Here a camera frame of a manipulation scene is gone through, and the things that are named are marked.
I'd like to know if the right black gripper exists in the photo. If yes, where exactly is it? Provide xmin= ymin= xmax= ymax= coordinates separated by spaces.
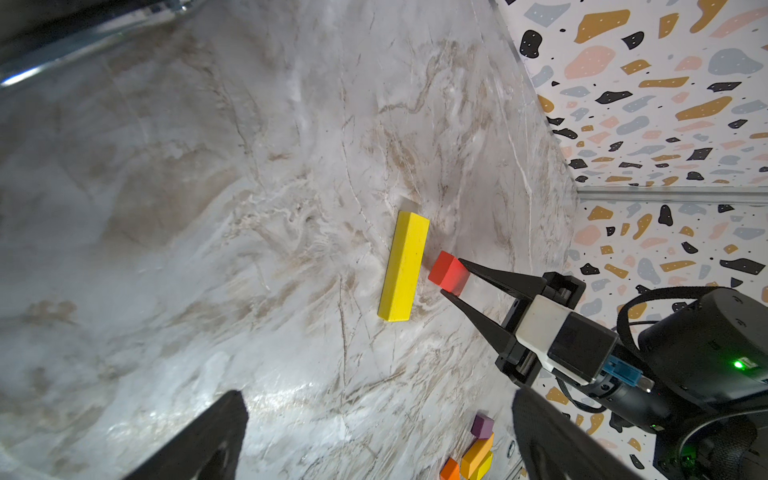
xmin=440 ymin=259 xmax=586 ymax=386

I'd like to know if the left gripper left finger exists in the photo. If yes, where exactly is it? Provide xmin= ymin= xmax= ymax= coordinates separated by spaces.
xmin=127 ymin=390 xmax=249 ymax=480

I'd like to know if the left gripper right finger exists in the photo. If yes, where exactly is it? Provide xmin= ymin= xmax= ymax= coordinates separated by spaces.
xmin=512 ymin=386 xmax=639 ymax=480

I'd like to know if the red block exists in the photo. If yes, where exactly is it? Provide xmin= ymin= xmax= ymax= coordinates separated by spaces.
xmin=428 ymin=251 xmax=470 ymax=296

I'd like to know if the yellow long block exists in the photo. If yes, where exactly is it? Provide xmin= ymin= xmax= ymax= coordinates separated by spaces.
xmin=378 ymin=211 xmax=430 ymax=322

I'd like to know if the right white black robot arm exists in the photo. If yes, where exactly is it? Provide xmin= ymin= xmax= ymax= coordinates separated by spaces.
xmin=444 ymin=261 xmax=767 ymax=479

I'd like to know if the yellow short block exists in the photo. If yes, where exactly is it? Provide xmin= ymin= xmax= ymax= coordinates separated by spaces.
xmin=469 ymin=451 xmax=494 ymax=480

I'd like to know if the purple block top right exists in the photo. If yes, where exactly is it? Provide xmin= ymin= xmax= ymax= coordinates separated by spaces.
xmin=471 ymin=412 xmax=495 ymax=440

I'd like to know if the amber long block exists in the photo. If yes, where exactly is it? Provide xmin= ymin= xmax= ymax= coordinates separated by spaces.
xmin=460 ymin=434 xmax=494 ymax=480

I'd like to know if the orange long block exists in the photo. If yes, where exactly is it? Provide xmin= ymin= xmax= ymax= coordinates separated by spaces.
xmin=439 ymin=458 xmax=461 ymax=480

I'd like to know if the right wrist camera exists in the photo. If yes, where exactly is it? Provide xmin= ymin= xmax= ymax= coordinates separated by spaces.
xmin=514 ymin=295 xmax=654 ymax=393

